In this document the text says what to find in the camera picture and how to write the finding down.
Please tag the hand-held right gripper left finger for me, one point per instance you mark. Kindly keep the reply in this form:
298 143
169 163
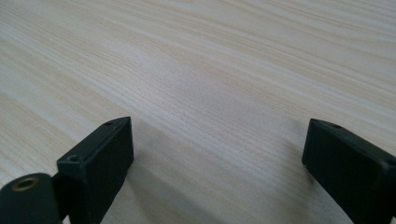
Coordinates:
99 168

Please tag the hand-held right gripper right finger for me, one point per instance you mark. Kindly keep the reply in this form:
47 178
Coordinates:
351 174

